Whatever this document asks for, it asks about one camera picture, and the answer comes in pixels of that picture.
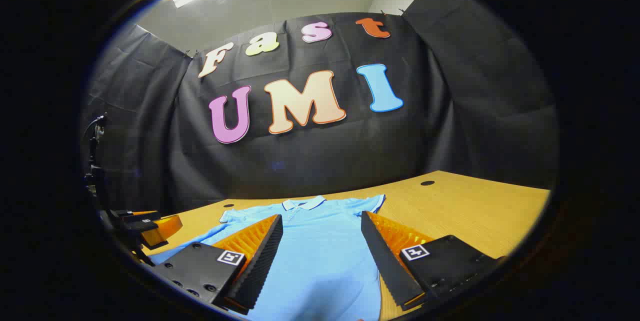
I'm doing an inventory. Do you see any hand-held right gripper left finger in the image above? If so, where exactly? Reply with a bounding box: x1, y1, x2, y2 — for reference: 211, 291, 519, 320
150, 214, 284, 316

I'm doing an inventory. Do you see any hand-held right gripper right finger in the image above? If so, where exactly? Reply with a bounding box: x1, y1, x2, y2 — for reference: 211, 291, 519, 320
361, 210, 506, 312

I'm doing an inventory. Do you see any light blue T-shirt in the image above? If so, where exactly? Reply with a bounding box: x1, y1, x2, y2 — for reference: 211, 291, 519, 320
148, 194, 387, 321

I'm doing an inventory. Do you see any black backdrop cloth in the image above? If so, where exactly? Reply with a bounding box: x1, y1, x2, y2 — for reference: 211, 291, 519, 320
80, 0, 560, 212

